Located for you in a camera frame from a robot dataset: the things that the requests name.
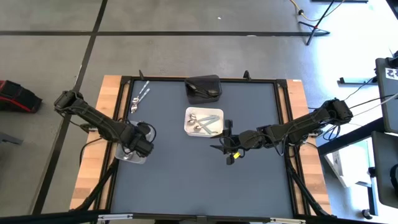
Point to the black case with sticker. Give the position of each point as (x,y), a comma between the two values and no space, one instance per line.
(387,99)

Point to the black plastic bin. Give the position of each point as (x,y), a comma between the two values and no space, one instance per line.
(203,90)

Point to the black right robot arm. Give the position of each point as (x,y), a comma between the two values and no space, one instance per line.
(298,127)

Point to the black tripod stand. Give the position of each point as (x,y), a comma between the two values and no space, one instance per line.
(314,28)

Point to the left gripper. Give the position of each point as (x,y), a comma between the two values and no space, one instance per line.
(141,144)

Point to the black table frame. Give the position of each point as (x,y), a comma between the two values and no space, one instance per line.
(164,77)

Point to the clear plastic bin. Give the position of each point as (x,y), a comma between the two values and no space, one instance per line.
(136,159)

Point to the white plastic bin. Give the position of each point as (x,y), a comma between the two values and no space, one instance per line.
(203,133)

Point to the black aluminium beam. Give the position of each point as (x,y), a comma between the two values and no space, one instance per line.
(46,217)

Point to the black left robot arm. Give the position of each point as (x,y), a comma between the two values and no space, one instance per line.
(93,118)

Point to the blue-grey table mat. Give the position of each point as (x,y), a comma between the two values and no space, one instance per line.
(186,180)

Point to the black floor bar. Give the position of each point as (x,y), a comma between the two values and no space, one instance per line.
(354,80)

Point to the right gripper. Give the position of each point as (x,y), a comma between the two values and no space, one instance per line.
(237,141)

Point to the grey flat object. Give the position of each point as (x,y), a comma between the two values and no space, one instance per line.
(11,139)

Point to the white box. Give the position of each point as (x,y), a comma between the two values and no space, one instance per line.
(348,165)

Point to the black and red bag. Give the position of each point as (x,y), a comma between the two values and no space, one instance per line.
(15,96)

